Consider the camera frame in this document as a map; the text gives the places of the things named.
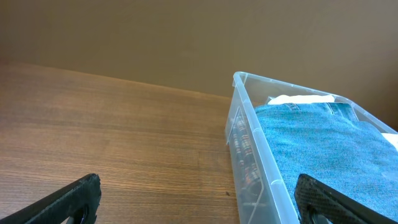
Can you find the clear plastic storage container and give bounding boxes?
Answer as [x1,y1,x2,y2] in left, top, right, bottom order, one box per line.
[225,72,397,223]

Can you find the plaid flannel shirt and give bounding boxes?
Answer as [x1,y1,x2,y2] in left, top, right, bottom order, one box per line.
[229,115,262,223]

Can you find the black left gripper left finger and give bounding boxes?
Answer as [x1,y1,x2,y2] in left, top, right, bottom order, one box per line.
[1,174,101,224]

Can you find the blue denim jeans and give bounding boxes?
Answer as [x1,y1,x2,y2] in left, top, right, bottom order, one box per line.
[255,103,397,220]

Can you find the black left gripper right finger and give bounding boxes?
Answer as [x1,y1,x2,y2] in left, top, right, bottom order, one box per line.
[294,174,397,224]

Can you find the cream cloth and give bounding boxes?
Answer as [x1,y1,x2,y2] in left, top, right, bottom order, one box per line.
[267,95,397,149]

